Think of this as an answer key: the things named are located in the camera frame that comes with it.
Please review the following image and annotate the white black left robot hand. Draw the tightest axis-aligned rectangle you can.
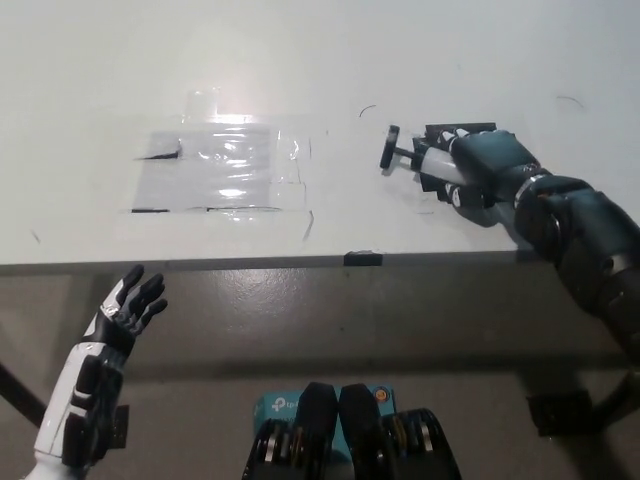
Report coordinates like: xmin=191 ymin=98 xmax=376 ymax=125
xmin=33 ymin=264 xmax=169 ymax=469

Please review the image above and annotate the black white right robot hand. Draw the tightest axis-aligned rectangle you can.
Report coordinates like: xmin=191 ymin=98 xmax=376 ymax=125
xmin=433 ymin=126 xmax=552 ymax=227

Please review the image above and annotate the small black tape strip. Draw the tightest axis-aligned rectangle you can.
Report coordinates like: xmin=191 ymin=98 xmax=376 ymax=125
xmin=342 ymin=248 xmax=384 ymax=267

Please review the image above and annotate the black tape patch on desk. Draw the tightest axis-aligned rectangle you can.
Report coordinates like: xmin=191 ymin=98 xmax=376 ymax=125
xmin=412 ymin=122 xmax=497 ymax=194

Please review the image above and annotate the white air pump black handle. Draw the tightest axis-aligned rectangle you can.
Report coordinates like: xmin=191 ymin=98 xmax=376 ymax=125
xmin=379 ymin=123 xmax=470 ymax=194

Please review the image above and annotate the teal tp-link box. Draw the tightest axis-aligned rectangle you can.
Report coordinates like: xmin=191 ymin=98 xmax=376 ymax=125
xmin=252 ymin=387 xmax=396 ymax=454

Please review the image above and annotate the black table leg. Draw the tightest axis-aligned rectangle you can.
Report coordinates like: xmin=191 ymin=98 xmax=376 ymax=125
xmin=0 ymin=359 xmax=50 ymax=432

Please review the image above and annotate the clear plastic film sheet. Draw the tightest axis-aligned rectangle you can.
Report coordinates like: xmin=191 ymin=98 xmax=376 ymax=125
xmin=119 ymin=87 xmax=312 ymax=217

